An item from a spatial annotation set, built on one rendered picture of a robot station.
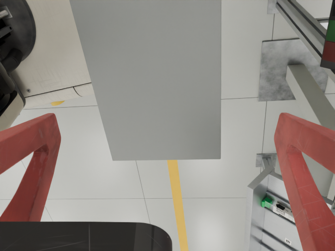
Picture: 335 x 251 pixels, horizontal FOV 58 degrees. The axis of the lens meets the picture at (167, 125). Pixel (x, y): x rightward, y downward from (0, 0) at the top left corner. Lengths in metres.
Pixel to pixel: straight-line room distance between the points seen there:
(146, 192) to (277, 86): 0.87
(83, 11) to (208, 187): 1.22
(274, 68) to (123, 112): 0.75
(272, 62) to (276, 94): 0.14
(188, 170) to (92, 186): 0.53
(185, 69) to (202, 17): 0.09
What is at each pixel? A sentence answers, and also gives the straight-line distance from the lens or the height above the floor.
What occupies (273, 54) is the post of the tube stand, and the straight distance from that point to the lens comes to 1.20.
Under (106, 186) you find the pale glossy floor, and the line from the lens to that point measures 1.68.
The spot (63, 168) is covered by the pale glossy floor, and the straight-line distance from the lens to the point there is 1.67.
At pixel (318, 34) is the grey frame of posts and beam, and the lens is 0.78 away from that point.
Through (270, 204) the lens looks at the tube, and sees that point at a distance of 0.56.
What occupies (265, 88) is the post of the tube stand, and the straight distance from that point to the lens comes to 1.26.
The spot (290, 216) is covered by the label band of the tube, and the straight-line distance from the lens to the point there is 0.55.
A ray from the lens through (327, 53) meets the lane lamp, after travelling 0.51.
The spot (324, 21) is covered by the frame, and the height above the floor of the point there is 0.31.
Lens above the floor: 1.09
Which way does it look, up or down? 54 degrees down
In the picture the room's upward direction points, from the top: 171 degrees counter-clockwise
